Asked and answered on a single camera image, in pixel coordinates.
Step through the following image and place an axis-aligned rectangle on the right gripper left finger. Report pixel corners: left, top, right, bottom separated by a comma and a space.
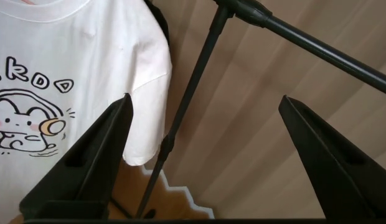
18, 92, 134, 220

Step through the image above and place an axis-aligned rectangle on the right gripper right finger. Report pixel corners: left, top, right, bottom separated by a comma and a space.
278, 95, 386, 220

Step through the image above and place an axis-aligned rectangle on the white printed t-shirt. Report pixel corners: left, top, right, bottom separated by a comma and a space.
0, 0, 174, 224

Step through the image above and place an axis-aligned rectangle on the black clothes rack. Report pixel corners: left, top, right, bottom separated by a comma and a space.
110, 0, 386, 219

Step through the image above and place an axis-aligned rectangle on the beige curtain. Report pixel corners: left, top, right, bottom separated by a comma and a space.
143, 0, 386, 220

